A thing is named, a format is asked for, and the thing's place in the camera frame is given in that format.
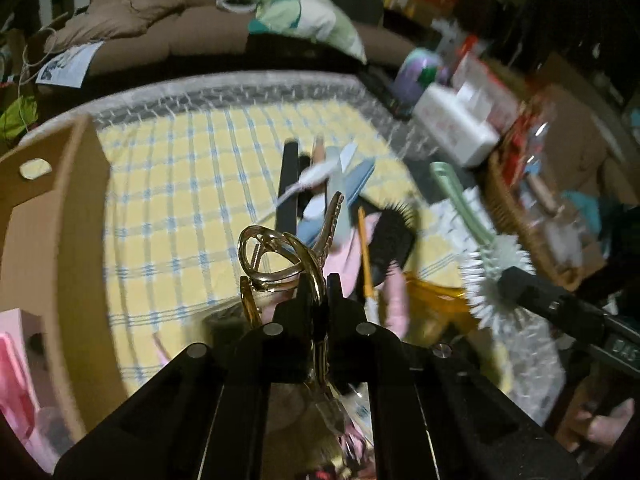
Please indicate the red cardboard box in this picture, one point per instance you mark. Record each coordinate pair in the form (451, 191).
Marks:
(487, 85)

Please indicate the black remote control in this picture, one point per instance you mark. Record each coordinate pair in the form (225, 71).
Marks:
(385, 92)

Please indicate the pink cloth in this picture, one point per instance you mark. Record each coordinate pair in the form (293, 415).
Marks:
(17, 390)

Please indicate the printed paper leaflet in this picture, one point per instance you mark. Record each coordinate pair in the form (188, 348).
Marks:
(67, 65)

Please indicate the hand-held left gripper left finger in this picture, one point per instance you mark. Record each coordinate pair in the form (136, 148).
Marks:
(295, 320)

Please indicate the yellow pencil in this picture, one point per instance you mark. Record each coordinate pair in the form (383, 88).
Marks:
(365, 255)

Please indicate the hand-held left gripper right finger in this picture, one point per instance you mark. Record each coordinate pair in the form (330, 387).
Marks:
(340, 320)

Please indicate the wicker basket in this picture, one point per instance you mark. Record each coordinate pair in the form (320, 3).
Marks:
(515, 220)

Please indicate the black hairbrush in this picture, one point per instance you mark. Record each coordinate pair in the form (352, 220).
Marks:
(395, 240)

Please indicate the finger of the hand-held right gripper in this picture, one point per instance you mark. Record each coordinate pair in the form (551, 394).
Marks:
(545, 292)

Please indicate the green brush with white bristles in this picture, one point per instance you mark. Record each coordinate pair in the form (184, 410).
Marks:
(480, 240)

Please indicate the brown sofa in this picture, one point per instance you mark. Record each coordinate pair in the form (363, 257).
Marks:
(210, 30)

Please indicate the white plastic box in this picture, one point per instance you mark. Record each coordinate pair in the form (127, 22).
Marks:
(455, 125)

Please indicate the yellow checked blanket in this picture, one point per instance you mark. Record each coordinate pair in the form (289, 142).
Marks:
(190, 200)

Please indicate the green bag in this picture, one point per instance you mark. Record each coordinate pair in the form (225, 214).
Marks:
(17, 117)

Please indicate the printed tote bag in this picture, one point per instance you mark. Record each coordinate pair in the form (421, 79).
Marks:
(300, 15)

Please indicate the pink sock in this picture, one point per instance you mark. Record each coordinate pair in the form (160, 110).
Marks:
(395, 300)

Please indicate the person's right hand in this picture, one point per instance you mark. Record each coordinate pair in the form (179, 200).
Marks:
(605, 425)

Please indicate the black flat bar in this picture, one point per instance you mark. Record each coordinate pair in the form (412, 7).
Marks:
(288, 180)

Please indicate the orange plastic whisk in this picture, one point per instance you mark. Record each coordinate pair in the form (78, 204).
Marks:
(435, 300)

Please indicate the gold hair clip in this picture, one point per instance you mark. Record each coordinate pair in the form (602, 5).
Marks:
(280, 272)

